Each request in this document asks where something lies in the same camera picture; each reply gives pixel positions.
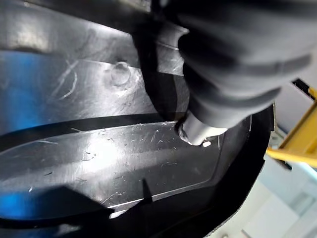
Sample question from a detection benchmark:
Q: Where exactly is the yellow metal shelf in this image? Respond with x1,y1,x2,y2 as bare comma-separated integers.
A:
266,78,317,162

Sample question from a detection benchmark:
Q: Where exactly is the black plastic housing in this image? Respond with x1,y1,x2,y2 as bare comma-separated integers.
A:
0,0,276,238

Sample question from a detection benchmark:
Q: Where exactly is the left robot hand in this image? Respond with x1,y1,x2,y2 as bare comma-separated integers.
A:
138,0,317,147

